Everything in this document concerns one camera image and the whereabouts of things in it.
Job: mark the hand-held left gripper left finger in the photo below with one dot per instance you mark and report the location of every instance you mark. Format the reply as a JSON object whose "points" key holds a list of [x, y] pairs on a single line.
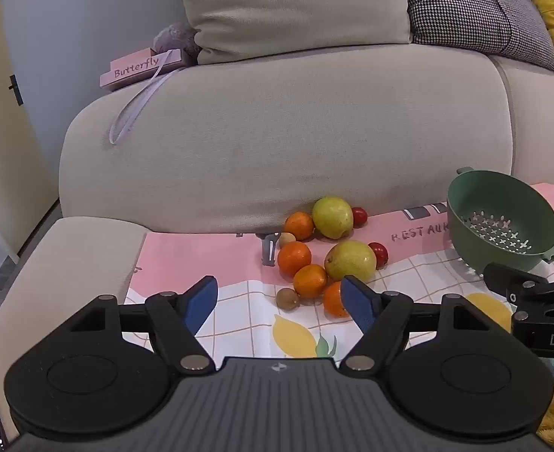
{"points": [[201, 301]]}

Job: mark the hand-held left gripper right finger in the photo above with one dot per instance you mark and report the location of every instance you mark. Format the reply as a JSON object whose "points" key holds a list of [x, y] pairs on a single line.
{"points": [[359, 303]]}

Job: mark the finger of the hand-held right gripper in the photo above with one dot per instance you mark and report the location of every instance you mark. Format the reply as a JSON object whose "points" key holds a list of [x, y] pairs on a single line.
{"points": [[517, 282]]}

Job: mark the orange tangerine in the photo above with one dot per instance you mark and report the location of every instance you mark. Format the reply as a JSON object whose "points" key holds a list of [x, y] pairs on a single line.
{"points": [[334, 300], [310, 281], [294, 259], [299, 225]]}

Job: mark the yellow-green guava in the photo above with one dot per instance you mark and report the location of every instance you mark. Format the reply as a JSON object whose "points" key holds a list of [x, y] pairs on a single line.
{"points": [[351, 260], [332, 216]]}

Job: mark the red cherry tomato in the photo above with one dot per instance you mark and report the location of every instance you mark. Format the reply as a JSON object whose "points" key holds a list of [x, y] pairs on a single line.
{"points": [[359, 216], [379, 254]]}

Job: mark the brown longan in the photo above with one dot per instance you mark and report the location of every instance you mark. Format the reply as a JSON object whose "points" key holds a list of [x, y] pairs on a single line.
{"points": [[287, 299], [286, 239]]}

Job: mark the green colander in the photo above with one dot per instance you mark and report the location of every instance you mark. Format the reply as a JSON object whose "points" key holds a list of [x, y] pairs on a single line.
{"points": [[474, 207]]}

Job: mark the pink checked printed cloth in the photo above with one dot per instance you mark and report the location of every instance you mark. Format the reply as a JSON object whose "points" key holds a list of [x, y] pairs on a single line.
{"points": [[201, 254]]}

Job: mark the beige sofa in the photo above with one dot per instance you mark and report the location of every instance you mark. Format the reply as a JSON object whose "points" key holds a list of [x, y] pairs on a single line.
{"points": [[281, 127]]}

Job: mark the lilac ribbon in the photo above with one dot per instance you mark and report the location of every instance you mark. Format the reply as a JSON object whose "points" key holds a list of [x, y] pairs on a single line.
{"points": [[161, 64]]}

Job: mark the pink box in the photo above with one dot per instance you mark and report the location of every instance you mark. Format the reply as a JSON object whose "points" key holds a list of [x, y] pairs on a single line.
{"points": [[136, 69]]}

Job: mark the houndstooth cushion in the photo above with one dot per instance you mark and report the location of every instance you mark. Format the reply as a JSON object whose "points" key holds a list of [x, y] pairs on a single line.
{"points": [[460, 9]]}

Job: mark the cream door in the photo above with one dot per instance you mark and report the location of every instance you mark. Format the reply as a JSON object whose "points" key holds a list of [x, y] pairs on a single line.
{"points": [[4, 150]]}

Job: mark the purple plush toy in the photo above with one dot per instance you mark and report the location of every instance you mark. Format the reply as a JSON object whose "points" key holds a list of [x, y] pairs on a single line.
{"points": [[176, 37]]}

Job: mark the beige cushion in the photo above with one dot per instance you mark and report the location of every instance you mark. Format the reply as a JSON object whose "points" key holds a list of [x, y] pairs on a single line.
{"points": [[296, 4]]}

